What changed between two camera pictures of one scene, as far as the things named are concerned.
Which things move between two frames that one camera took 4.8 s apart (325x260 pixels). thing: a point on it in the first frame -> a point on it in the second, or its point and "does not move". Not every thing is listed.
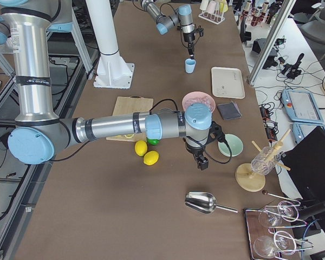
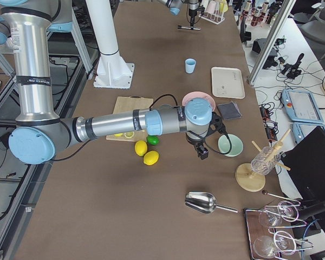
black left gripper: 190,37 -> 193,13
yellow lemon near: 150,157 does not move
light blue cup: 190,64 does not move
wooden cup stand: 248,181 does not move
